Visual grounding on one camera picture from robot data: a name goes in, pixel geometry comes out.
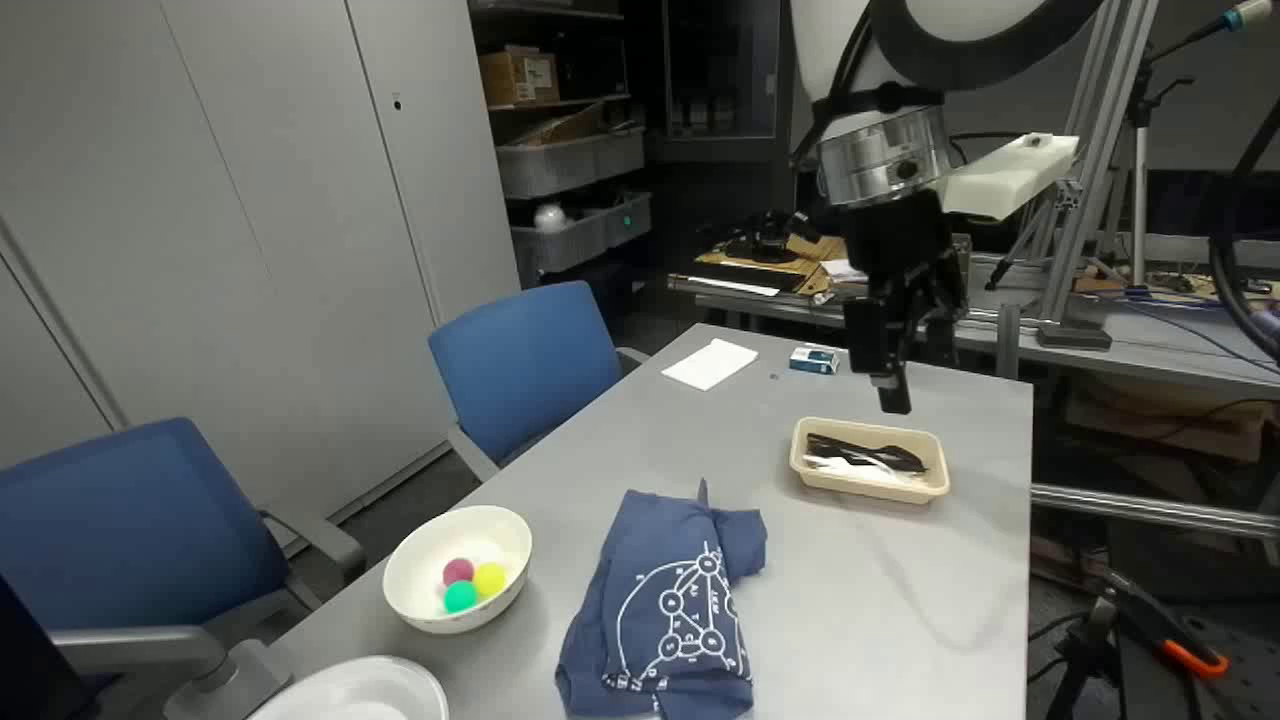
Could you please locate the grey metal rail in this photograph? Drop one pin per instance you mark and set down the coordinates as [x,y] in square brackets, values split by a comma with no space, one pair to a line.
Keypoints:
[1162,509]

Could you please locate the white plate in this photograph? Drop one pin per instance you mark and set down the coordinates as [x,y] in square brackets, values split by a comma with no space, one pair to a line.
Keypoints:
[355,693]

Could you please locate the large brown cardboard box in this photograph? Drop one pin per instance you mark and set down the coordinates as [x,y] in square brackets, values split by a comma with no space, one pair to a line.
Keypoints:
[1174,424]

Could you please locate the brown board with papers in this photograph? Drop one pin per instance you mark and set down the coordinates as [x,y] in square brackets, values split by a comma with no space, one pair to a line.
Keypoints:
[775,252]

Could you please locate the green ball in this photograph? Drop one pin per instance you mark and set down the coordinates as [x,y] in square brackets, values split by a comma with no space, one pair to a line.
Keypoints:
[462,597]

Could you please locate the small blue box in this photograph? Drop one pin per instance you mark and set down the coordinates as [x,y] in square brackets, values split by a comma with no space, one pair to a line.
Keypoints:
[815,359]

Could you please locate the black cutlery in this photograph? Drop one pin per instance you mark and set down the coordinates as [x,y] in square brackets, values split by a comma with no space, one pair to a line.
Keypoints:
[883,452]

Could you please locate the white bowl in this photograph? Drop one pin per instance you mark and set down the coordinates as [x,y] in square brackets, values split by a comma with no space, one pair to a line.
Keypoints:
[412,574]

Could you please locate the white ball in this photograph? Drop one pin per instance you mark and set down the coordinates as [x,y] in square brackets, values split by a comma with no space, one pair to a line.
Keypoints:
[550,219]

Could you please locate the black tripod with orange clamp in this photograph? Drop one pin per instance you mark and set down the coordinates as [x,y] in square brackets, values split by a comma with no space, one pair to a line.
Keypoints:
[1092,640]

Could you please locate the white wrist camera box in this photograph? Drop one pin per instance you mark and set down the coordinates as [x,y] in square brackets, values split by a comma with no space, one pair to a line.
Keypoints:
[1007,175]

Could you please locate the black stand with grey tip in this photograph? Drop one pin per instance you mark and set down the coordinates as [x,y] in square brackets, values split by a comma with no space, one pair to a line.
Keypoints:
[1136,175]

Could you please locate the black curved hoop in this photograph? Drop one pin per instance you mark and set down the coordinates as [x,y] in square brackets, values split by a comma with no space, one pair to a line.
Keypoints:
[1222,252]

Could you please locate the grey storage bin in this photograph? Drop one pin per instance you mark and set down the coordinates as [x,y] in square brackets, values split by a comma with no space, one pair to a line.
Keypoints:
[584,237]
[565,160]

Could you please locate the grey workbench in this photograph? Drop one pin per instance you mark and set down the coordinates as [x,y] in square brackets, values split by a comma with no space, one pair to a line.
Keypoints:
[1174,347]

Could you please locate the grey metal cabinet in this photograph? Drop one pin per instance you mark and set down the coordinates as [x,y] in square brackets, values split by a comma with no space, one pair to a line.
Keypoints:
[202,201]

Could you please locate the cardboard box on shelf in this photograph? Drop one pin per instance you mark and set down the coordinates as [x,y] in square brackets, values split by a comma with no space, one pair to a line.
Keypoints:
[519,79]

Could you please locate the yellow ball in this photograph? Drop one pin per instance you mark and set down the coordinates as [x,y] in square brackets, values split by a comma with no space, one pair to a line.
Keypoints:
[490,579]

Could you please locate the dark shelf unit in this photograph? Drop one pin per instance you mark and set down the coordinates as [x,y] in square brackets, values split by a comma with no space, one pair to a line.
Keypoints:
[706,83]

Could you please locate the pink ball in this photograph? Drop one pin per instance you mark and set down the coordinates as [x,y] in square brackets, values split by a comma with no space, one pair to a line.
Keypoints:
[458,570]

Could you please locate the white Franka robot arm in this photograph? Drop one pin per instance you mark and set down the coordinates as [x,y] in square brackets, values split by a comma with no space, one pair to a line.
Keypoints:
[885,153]

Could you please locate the white paper sheet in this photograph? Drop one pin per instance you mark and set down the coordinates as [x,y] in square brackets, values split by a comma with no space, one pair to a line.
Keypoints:
[710,363]

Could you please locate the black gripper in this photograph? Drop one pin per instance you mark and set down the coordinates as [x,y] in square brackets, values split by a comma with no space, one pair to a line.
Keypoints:
[905,252]

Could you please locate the blue chair with grey armrest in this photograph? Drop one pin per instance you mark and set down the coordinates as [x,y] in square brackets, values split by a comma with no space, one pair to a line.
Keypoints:
[121,534]

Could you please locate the blue printed t-shirt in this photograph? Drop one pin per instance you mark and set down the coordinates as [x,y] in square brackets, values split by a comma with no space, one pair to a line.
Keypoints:
[654,564]

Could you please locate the beige plastic tray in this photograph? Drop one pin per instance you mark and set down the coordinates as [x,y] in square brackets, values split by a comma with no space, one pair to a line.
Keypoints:
[865,491]

